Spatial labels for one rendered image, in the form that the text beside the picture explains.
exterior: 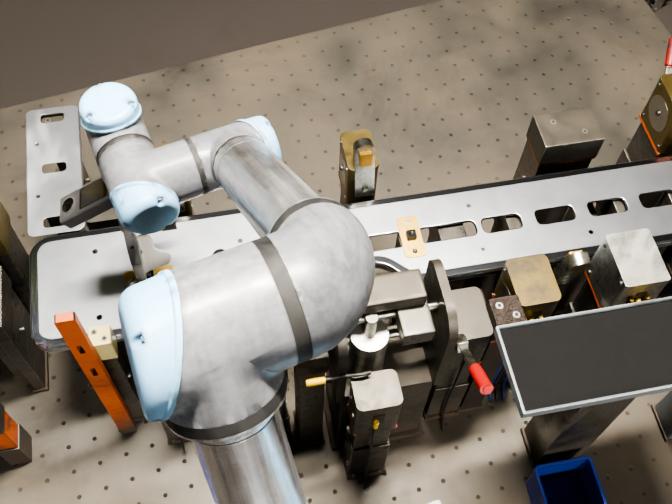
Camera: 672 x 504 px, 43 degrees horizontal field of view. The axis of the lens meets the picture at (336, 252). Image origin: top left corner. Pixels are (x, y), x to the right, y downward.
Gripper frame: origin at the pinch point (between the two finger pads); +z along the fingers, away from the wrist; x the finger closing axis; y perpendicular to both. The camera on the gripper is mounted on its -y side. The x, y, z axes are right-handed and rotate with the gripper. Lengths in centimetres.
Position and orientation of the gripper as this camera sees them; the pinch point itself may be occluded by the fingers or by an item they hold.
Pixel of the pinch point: (137, 246)
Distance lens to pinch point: 139.8
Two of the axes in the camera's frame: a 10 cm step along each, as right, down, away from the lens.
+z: -0.3, 5.1, 8.6
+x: -2.0, -8.5, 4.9
